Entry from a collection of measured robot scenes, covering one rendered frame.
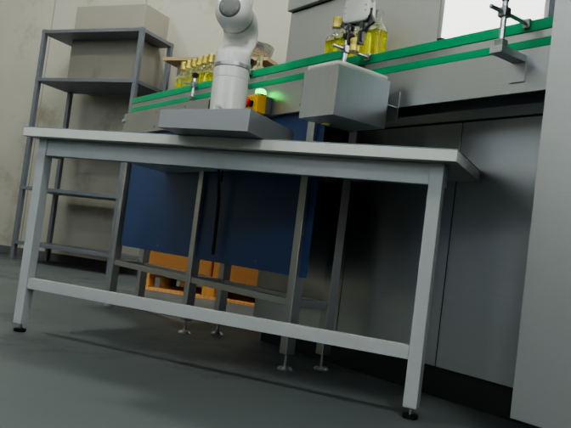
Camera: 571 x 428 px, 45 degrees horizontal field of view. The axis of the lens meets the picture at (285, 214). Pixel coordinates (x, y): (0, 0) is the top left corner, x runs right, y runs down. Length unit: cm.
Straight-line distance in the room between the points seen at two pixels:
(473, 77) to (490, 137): 26
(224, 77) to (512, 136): 93
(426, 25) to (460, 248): 81
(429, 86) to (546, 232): 74
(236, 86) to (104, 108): 503
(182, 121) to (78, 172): 521
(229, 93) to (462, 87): 73
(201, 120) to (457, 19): 95
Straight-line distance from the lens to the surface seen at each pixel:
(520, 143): 225
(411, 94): 229
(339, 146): 204
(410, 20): 266
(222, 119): 210
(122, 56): 680
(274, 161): 217
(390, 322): 251
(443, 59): 227
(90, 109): 740
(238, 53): 234
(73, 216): 732
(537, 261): 171
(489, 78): 210
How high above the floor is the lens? 43
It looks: 3 degrees up
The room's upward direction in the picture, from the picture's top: 7 degrees clockwise
